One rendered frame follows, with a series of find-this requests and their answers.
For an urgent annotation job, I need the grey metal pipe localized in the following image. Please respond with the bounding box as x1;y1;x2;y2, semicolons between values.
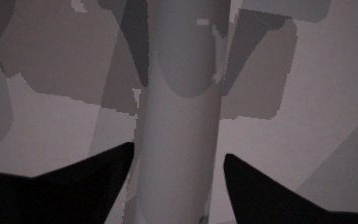
133;0;231;224

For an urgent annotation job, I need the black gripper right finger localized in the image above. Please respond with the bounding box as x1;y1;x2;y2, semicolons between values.
223;153;358;224

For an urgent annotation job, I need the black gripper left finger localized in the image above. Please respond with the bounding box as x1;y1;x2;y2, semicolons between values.
0;142;134;224

